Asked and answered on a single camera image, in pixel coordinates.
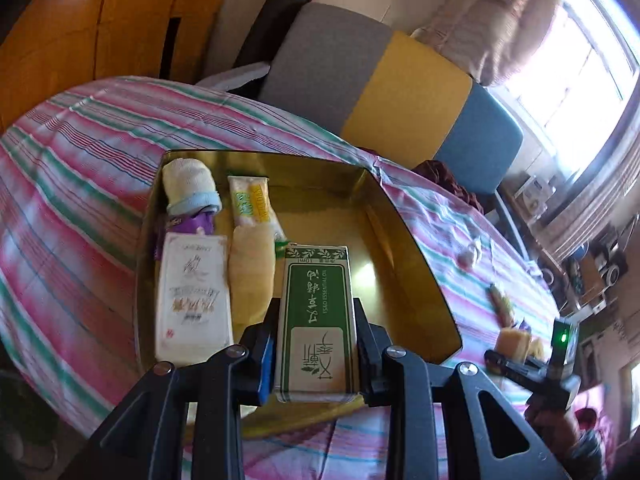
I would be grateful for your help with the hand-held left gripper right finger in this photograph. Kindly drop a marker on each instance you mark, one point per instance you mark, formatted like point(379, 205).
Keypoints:
point(364, 355)

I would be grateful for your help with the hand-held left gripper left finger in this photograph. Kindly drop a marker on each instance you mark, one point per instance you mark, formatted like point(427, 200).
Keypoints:
point(267, 365)

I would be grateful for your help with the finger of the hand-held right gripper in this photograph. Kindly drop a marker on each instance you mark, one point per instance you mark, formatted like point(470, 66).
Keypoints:
point(510, 367)

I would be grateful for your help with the mustard yellow sponge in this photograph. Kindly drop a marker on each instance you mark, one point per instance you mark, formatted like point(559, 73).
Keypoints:
point(512, 344)

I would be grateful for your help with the green and white box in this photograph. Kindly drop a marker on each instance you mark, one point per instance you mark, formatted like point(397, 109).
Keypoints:
point(315, 320)

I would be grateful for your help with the yellow green snack packet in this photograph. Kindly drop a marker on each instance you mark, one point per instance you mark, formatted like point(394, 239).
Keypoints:
point(250, 205)
point(502, 305)

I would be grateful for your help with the gold tin box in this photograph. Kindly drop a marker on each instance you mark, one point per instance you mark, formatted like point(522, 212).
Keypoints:
point(400, 270)

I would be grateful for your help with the cream printed box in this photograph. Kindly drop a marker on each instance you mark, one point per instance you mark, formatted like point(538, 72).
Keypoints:
point(192, 305)

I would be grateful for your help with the small white plastic-wrapped bundle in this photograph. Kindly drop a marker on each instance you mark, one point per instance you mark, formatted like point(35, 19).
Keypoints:
point(470, 256)

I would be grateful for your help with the purple snack packet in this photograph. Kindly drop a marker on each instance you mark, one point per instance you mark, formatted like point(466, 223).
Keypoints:
point(197, 222)

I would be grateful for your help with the white sock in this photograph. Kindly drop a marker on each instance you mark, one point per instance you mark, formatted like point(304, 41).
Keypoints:
point(187, 182)

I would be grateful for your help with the person's right hand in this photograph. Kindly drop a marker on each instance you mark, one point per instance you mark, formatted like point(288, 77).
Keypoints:
point(552, 422)

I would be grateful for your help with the white printed carton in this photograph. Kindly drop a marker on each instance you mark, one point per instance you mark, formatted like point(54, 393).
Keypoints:
point(532, 195)

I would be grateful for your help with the dark red cloth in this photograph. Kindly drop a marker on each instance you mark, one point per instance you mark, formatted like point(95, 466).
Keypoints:
point(445, 177)

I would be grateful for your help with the grey yellow blue sofa chair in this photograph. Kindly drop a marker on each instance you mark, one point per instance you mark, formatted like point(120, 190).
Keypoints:
point(410, 90)

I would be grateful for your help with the window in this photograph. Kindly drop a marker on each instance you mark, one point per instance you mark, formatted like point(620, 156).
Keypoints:
point(590, 60)

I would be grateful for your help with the pink patterned curtain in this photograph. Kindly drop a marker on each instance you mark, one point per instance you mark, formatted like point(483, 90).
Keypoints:
point(490, 25)

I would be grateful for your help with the dark brown board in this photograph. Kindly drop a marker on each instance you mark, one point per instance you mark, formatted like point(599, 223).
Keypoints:
point(272, 15)

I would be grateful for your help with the wooden wardrobe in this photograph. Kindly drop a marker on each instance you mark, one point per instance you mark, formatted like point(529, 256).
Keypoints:
point(100, 20)

